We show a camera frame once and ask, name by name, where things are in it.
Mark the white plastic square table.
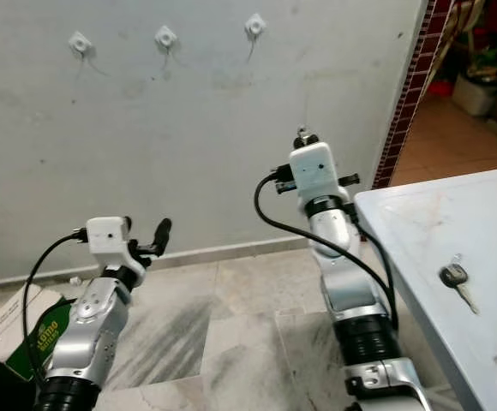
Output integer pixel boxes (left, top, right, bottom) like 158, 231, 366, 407
354, 164, 497, 411

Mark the white plastic container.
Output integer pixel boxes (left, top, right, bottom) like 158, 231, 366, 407
452, 73, 497, 116

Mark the key with black head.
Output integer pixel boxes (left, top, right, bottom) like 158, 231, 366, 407
439, 253, 481, 315

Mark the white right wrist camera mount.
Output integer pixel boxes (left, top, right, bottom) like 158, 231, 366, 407
288, 141, 339, 205

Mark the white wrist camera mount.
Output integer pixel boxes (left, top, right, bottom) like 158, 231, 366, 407
84, 217, 131, 271
288, 141, 339, 205

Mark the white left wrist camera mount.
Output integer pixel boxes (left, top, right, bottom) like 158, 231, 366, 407
84, 217, 131, 271

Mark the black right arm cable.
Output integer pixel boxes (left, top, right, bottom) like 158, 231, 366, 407
253, 176, 399, 331

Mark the white adhesive wall hook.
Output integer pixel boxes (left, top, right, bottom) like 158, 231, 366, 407
69, 31, 93, 57
243, 12, 268, 39
154, 24, 179, 51

